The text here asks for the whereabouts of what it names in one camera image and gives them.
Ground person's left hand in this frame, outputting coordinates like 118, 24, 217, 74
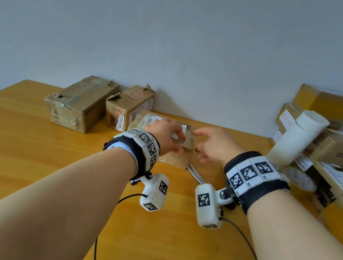
140, 115, 189, 164

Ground wristband with marker tiles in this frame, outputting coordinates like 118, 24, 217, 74
99, 124, 163, 185
218, 147, 295, 220

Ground clear packing tape roll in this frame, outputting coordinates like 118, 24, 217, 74
282, 165, 320, 194

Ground black tape dispenser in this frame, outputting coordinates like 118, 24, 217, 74
312, 175, 341, 211

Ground black right camera cable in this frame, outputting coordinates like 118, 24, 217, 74
214, 217, 280, 260

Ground person's left forearm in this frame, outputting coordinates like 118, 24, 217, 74
0, 132, 140, 260

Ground black left camera cable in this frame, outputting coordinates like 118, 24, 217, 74
92, 188, 148, 260

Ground left wristband with marker tiles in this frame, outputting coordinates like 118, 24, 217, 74
99, 124, 163, 185

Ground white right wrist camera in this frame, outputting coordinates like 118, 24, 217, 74
190, 182, 239, 233

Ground person's right forearm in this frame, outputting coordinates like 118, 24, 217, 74
241, 185, 343, 260

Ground black camera cable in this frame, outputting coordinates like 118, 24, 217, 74
214, 217, 280, 260
92, 188, 148, 260

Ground metal scissors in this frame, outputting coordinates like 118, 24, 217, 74
184, 163, 208, 185

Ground white plastic tube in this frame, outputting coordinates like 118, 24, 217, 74
264, 105, 331, 177

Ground person's right hand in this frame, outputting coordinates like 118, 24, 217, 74
187, 124, 248, 173

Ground cardboard box with red writing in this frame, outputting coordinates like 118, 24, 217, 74
273, 101, 303, 137

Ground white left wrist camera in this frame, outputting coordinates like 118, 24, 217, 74
126, 169, 171, 214

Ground brown cardboard package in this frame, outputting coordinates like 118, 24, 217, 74
123, 107, 199, 171

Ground right wristband with marker tiles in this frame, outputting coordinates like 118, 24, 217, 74
218, 147, 295, 220

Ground small red-printed cardboard box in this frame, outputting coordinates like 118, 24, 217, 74
102, 79, 157, 136

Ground plain yellow-brown cardboard box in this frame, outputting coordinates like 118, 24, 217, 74
289, 82, 343, 131

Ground cardboard box with black logo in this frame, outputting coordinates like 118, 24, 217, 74
303, 125, 343, 168

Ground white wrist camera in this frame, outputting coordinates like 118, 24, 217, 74
190, 182, 239, 233
126, 169, 171, 214

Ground large taped cardboard box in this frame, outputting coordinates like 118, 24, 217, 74
41, 70, 121, 138

